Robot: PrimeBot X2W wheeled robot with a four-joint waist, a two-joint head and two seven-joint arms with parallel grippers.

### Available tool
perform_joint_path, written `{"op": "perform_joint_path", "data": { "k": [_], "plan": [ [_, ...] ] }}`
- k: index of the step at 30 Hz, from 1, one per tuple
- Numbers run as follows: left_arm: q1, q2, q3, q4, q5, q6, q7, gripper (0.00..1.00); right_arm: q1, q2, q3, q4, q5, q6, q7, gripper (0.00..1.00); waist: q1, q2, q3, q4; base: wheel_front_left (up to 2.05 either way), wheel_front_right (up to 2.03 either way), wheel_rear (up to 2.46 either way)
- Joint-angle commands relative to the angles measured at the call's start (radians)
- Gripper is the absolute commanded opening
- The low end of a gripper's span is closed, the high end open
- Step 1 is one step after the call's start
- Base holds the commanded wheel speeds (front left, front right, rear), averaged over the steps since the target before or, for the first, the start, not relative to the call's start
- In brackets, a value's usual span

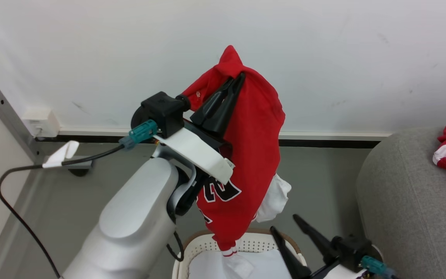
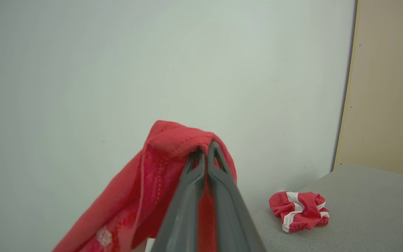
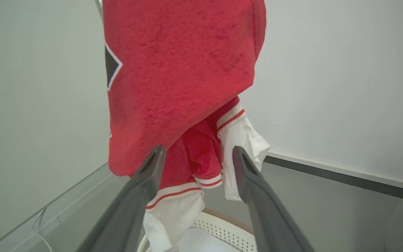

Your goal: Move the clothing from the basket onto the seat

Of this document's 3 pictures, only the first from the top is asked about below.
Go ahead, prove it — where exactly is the teal left camera connector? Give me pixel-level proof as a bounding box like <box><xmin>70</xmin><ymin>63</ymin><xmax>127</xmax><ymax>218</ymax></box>
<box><xmin>119</xmin><ymin>119</ymin><xmax>159</xmax><ymax>150</ymax></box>

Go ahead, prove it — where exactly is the white cloth garment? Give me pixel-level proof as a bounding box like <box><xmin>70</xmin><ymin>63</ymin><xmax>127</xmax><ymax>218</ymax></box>
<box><xmin>256</xmin><ymin>173</ymin><xmax>292</xmax><ymax>223</ymax></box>

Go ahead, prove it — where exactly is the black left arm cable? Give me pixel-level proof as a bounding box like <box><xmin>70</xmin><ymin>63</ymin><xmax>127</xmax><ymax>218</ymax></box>
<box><xmin>0</xmin><ymin>145</ymin><xmax>125</xmax><ymax>279</ymax></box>

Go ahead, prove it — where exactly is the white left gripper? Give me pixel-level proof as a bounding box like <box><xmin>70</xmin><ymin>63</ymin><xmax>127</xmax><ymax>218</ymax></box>
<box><xmin>153</xmin><ymin>72</ymin><xmax>246</xmax><ymax>185</ymax></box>

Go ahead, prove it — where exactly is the white tape cable tag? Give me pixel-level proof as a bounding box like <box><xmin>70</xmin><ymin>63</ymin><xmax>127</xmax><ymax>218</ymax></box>
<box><xmin>42</xmin><ymin>140</ymin><xmax>80</xmax><ymax>169</ymax></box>

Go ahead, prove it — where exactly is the white plastic laundry basket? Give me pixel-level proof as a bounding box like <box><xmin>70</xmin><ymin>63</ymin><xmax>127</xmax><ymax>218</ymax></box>
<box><xmin>172</xmin><ymin>228</ymin><xmax>309</xmax><ymax>279</ymax></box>

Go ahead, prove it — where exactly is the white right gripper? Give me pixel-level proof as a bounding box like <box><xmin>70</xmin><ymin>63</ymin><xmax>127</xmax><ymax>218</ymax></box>
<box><xmin>270</xmin><ymin>214</ymin><xmax>367</xmax><ymax>279</ymax></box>

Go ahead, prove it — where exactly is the red numbered basketball jersey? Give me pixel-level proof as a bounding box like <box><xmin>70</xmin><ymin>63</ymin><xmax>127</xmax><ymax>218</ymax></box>
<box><xmin>180</xmin><ymin>45</ymin><xmax>286</xmax><ymax>257</ymax></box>

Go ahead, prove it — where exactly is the teal camera connector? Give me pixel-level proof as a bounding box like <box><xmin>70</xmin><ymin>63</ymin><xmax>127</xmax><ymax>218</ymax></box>
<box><xmin>119</xmin><ymin>119</ymin><xmax>159</xmax><ymax>150</ymax></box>
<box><xmin>360</xmin><ymin>255</ymin><xmax>396</xmax><ymax>279</ymax></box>

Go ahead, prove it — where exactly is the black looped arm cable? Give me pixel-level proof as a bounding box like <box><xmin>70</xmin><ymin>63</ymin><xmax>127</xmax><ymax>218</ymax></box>
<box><xmin>166</xmin><ymin>230</ymin><xmax>185</xmax><ymax>262</ymax></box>

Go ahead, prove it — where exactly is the grey metal partition frame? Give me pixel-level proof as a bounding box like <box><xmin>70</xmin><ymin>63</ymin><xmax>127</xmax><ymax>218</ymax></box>
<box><xmin>0</xmin><ymin>84</ymin><xmax>94</xmax><ymax>171</ymax></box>

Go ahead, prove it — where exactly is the teal right camera connector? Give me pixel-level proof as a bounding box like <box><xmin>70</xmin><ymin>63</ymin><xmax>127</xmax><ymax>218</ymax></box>
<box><xmin>360</xmin><ymin>255</ymin><xmax>396</xmax><ymax>279</ymax></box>

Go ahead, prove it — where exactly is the white wall socket box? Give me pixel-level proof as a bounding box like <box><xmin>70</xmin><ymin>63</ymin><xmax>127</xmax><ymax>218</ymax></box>
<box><xmin>22</xmin><ymin>107</ymin><xmax>61</xmax><ymax>138</ymax></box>

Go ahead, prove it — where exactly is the grey upholstered seat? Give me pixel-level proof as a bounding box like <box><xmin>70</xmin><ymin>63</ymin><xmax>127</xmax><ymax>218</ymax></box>
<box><xmin>356</xmin><ymin>126</ymin><xmax>446</xmax><ymax>279</ymax></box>

